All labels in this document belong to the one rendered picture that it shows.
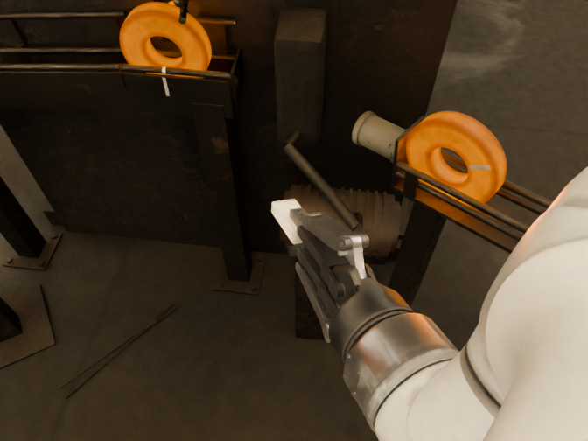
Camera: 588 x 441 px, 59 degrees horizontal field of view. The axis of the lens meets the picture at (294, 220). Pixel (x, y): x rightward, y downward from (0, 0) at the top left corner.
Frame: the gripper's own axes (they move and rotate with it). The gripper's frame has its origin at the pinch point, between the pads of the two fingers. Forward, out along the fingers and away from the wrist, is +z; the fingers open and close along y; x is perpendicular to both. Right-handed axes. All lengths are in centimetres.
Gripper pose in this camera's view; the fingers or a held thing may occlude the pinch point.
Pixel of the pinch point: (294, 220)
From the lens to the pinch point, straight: 58.8
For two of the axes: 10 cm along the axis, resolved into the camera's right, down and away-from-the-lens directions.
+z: -3.8, -5.3, 7.6
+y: -0.9, 8.4, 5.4
